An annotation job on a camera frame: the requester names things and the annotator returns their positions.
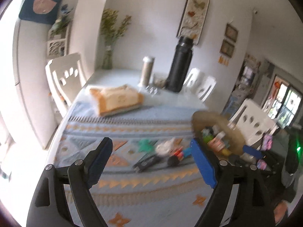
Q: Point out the orange wall ornaments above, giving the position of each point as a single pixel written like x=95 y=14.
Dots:
x=223 y=60

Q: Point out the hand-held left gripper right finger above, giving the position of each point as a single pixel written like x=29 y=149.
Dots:
x=203 y=165

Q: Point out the grey glass cup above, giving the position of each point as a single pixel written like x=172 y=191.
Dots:
x=159 y=82

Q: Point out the white charger plug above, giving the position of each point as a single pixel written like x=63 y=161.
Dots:
x=218 y=131

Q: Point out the large floral wall picture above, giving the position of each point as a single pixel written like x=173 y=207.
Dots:
x=193 y=16

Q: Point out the cluttered shelf unit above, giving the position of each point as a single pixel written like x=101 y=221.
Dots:
x=249 y=75

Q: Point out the long blue box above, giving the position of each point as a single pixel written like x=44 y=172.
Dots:
x=187 y=151

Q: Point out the small framed wall picture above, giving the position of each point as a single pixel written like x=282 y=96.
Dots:
x=231 y=33
x=227 y=48

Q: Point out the patterned woven table mat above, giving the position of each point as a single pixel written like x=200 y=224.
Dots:
x=146 y=194

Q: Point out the blue cloth refrigerator cover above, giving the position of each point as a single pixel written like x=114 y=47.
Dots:
x=28 y=7

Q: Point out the pink patterned item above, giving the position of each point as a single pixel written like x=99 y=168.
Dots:
x=267 y=141
x=261 y=164

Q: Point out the glass vase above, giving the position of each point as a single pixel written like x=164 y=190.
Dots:
x=107 y=61

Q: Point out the long yellow box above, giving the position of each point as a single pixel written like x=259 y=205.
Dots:
x=226 y=151

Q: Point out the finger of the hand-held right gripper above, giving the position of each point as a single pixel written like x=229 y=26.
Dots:
x=253 y=151

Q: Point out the woven basket of small items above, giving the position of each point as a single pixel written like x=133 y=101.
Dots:
x=236 y=137

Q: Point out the crumpled clear plastic wrapper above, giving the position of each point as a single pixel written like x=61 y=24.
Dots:
x=165 y=147

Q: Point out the teal translucent toy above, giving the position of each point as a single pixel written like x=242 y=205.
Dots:
x=145 y=145

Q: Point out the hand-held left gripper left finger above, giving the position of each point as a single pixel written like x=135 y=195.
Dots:
x=100 y=160

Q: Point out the artificial flower arrangement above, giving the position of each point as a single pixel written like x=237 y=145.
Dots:
x=62 y=20

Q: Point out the black ridged object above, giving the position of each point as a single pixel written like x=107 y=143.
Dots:
x=148 y=162

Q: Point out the person's right hand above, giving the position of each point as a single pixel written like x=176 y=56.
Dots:
x=283 y=210

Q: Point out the small steel thermos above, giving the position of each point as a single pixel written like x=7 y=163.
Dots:
x=147 y=72

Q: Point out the green translucent toy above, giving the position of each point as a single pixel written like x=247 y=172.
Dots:
x=206 y=138

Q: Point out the orange tissue pack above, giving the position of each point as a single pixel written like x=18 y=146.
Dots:
x=116 y=100

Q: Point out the white plastic chair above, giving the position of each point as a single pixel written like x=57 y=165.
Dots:
x=246 y=106
x=78 y=59
x=206 y=80

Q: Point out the tall black thermos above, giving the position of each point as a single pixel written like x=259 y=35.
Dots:
x=178 y=68

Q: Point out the white refrigerator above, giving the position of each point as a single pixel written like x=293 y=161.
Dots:
x=30 y=75

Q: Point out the white carved wall shelf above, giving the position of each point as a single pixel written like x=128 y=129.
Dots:
x=56 y=48

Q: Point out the pink cardboard box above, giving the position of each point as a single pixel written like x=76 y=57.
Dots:
x=216 y=144

